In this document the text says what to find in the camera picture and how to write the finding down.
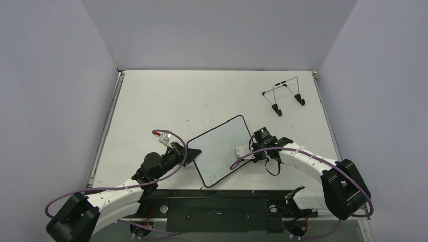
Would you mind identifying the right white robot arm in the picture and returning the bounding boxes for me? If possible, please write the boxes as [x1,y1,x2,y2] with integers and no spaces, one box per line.
[239,127,373,220]

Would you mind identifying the small black-framed whiteboard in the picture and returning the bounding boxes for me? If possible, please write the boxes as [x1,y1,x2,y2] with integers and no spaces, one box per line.
[187,115,251,188]

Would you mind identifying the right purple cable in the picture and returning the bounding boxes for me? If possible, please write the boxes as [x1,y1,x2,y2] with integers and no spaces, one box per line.
[229,147,375,240]

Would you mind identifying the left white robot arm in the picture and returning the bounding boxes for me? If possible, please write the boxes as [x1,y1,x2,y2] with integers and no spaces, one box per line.
[46,142,202,241]

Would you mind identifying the black loop cable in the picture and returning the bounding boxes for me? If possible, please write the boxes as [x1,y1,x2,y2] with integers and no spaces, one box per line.
[265,157,282,177]

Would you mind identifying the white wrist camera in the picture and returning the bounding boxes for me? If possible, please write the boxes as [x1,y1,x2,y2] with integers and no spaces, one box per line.
[235,146,250,159]
[158,132,172,148]

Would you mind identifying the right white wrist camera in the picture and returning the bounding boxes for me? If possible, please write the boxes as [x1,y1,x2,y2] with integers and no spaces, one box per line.
[235,146,250,159]

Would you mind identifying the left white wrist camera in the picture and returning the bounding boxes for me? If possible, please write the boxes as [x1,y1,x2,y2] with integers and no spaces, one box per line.
[158,132,172,148]

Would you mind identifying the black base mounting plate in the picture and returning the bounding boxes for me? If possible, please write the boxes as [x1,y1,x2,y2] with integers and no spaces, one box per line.
[129,189,318,233]

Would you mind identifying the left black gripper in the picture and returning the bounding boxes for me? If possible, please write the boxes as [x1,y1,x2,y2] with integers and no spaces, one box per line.
[153,142,201,180]

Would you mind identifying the wire whiteboard stand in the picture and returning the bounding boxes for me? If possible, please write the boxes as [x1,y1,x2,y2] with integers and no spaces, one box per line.
[262,76,306,117]

